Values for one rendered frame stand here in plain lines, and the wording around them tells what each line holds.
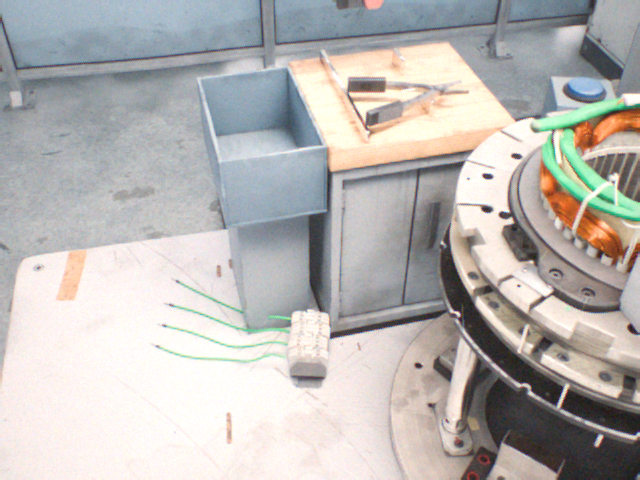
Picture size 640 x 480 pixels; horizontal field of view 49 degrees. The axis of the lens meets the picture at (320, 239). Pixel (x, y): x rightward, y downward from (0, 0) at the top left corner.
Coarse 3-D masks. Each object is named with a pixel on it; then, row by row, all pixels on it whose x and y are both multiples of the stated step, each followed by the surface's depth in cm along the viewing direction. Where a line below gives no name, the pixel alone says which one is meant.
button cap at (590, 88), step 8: (576, 80) 83; (584, 80) 83; (592, 80) 83; (568, 88) 83; (576, 88) 81; (584, 88) 81; (592, 88) 81; (600, 88) 81; (584, 96) 81; (592, 96) 81; (600, 96) 82
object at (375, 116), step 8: (384, 104) 69; (392, 104) 69; (400, 104) 69; (368, 112) 68; (376, 112) 68; (384, 112) 69; (392, 112) 69; (400, 112) 70; (368, 120) 68; (376, 120) 69; (384, 120) 69
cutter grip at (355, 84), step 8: (352, 80) 73; (360, 80) 73; (368, 80) 73; (376, 80) 73; (384, 80) 73; (352, 88) 73; (360, 88) 73; (368, 88) 73; (376, 88) 73; (384, 88) 73
